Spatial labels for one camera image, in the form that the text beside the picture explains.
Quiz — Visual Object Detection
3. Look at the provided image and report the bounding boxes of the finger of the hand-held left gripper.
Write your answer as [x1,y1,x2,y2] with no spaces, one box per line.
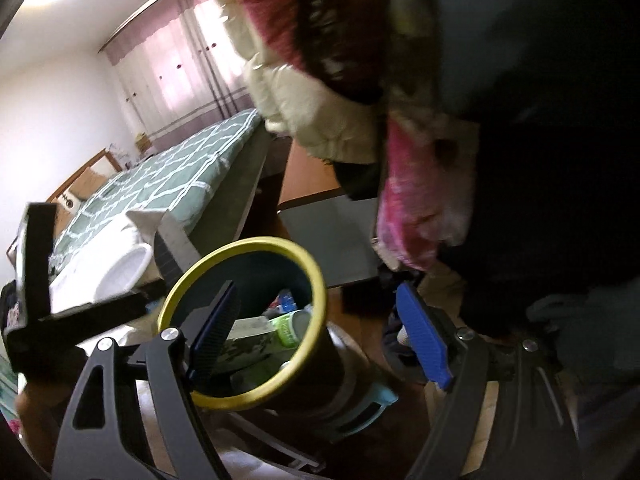
[40,280,167,328]
[26,202,57,322]

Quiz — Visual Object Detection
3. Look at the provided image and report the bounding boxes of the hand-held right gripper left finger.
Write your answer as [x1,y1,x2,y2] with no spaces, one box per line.
[47,280,241,480]

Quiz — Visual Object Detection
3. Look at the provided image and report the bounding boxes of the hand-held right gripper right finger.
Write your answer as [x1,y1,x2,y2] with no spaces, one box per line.
[395,282,583,480]

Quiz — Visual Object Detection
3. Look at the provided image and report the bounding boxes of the white blue label paper bowl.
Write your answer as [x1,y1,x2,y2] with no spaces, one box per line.
[97,244,155,297]

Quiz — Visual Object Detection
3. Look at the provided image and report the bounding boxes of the red blue wrapper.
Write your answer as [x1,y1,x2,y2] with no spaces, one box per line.
[272,287,301,313]

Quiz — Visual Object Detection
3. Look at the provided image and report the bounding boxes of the green white small bottle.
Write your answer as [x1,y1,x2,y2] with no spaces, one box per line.
[270,309,312,348]

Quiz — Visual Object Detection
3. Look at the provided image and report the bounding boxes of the yellow rimmed trash bin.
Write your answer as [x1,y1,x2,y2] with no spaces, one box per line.
[156,236,401,441]

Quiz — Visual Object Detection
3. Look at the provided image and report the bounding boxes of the dotted white tablecloth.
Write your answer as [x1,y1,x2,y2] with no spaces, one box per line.
[47,210,166,311]

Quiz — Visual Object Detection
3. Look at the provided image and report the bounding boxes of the brown pillow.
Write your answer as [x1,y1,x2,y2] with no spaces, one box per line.
[70,167,108,201]

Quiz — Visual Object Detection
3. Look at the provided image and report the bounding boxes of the wooden headboard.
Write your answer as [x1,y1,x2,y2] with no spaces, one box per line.
[6,147,123,261]

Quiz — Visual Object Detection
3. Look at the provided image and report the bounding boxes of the pink plastic bag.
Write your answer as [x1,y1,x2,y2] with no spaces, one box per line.
[375,115,481,271]

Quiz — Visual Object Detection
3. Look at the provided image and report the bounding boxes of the bed with green plaid quilt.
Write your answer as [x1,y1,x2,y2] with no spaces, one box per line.
[50,108,271,271]

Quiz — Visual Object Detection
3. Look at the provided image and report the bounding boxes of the wooden desk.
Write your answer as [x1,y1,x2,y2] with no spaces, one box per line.
[277,145,381,286]

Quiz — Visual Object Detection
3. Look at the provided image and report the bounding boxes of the pink white curtain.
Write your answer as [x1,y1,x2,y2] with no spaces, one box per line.
[100,0,261,153]

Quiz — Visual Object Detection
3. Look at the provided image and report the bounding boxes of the cream puffer jacket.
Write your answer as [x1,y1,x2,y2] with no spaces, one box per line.
[209,0,386,165]

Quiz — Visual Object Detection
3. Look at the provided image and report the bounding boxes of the black floral patterned garment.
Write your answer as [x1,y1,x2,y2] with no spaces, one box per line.
[292,0,446,106]

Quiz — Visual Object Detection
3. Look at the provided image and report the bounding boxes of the dark teal garment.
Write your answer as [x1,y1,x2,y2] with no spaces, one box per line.
[430,0,640,391]

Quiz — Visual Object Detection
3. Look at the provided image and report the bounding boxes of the red dotted jacket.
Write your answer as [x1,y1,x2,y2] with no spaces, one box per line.
[227,0,361,81]

